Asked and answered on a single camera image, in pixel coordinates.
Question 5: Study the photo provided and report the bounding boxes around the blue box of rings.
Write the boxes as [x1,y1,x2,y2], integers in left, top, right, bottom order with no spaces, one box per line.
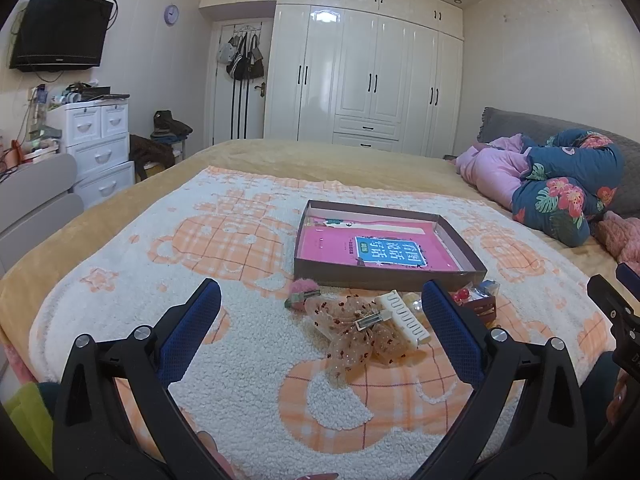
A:
[474,280,500,299]

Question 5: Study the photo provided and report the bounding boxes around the dark red hair claw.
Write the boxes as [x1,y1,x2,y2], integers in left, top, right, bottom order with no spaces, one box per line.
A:
[464,295,497,325]

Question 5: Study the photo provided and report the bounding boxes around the white comb hair clip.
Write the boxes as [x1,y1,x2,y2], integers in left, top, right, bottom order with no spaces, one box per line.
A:
[375,290,431,348]

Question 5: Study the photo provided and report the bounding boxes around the dotted mesh bow clip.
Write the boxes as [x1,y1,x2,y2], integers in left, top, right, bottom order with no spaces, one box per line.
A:
[305,295,419,386]

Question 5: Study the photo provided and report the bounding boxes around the pink fuzzy pompom clip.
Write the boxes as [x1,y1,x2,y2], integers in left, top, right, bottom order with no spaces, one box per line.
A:
[284,278,321,312]

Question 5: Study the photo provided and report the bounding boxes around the red bead earrings packet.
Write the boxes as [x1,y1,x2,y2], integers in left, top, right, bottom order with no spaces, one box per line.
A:
[452,286,482,306]

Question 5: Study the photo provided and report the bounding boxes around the pearl hair ties packet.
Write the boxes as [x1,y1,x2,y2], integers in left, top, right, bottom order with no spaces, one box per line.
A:
[402,292,423,313]

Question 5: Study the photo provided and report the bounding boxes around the person right hand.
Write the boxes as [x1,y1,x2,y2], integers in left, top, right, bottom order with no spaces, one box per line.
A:
[606,370,629,425]

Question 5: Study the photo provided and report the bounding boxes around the person left hand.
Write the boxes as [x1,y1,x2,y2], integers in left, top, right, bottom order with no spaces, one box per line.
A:
[198,431,235,479]

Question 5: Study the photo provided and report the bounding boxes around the pink knitted cloth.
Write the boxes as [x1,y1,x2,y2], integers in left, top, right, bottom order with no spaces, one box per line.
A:
[596,211,640,271]

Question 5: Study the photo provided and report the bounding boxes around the blue floral quilt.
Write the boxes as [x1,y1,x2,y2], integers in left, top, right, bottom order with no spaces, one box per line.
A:
[512,129,625,247]

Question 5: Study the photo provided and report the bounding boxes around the tan bed cover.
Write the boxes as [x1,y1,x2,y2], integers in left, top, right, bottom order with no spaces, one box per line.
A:
[0,138,640,340]

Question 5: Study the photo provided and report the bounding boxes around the pink folded quilt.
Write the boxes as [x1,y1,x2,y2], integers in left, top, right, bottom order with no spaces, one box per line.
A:
[454,133,532,210]

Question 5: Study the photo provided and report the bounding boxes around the grey headboard cushion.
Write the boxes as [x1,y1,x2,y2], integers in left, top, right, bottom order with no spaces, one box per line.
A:
[476,107,640,218]

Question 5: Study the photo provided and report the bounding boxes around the brown shallow cardboard tray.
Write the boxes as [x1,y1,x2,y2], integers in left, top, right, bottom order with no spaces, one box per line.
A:
[294,200,487,292]

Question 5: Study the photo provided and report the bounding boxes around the brown clothes heap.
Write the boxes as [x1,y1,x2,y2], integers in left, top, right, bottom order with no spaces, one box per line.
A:
[129,134,176,181]

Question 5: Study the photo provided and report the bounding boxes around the white plastic drawer cabinet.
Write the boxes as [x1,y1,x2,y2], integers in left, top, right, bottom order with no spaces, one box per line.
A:
[47,99,136,209]

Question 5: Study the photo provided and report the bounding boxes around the dark clothes pile on stool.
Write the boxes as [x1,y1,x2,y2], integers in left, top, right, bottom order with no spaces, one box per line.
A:
[150,110,193,145]

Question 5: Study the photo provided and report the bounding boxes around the white built-in wardrobe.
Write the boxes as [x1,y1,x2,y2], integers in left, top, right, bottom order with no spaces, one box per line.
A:
[200,0,463,158]

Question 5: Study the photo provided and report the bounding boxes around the white room door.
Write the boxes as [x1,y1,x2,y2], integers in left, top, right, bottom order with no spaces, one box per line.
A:
[205,18,273,145]

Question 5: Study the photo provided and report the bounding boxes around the bags hanging on door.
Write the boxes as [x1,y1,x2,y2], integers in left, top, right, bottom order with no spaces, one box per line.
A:
[217,32,265,80]

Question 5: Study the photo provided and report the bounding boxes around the black wall television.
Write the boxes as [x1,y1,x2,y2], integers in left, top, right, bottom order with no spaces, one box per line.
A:
[9,0,116,73]

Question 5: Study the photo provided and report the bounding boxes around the purple wall clock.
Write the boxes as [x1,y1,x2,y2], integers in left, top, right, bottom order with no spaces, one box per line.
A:
[164,3,180,26]

